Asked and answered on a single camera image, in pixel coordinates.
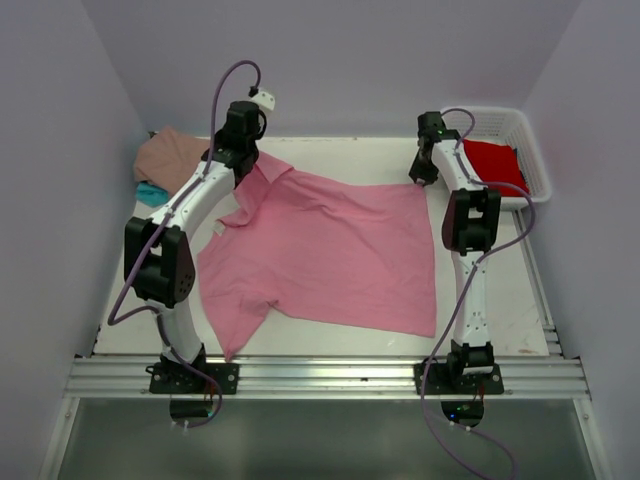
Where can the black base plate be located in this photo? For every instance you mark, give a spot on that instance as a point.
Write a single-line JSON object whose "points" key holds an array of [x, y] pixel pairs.
{"points": [[174, 379], [440, 378]]}

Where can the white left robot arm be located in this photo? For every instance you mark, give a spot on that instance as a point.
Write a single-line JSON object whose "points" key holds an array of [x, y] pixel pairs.
{"points": [[158, 262]]}

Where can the teal folded shirt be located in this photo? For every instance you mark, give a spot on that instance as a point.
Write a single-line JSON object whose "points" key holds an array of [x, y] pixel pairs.
{"points": [[151, 195]]}

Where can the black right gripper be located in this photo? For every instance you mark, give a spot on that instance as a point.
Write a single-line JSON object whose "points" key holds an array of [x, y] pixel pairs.
{"points": [[417, 171]]}

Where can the beige folded shirt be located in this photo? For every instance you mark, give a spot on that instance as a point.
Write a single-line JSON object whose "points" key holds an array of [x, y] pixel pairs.
{"points": [[169, 159]]}

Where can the red folded shirt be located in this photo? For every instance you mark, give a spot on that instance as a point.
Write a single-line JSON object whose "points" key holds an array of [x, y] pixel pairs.
{"points": [[496, 164]]}

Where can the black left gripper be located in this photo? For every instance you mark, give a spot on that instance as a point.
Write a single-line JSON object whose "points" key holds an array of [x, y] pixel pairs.
{"points": [[218, 139]]}

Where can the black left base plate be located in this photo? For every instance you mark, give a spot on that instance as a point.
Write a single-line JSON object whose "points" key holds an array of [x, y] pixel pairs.
{"points": [[174, 379]]}

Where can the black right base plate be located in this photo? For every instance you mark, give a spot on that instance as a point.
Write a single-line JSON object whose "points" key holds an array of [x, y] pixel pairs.
{"points": [[440, 378]]}

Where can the white plastic basket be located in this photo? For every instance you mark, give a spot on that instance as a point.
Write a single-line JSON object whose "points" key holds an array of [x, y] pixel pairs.
{"points": [[501, 126]]}

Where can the dark blue garment in basket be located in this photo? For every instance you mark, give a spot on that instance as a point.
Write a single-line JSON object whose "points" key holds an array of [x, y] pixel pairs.
{"points": [[519, 165]]}

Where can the pink polo shirt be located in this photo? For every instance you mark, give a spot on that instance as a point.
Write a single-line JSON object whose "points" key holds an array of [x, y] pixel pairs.
{"points": [[317, 249]]}

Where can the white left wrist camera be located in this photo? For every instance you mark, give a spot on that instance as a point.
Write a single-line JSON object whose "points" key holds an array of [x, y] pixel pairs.
{"points": [[264, 99]]}

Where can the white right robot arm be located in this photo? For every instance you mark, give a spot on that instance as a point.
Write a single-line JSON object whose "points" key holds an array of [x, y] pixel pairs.
{"points": [[469, 231]]}

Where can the aluminium mounting rail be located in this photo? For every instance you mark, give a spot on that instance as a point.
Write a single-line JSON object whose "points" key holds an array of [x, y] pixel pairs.
{"points": [[385, 378]]}

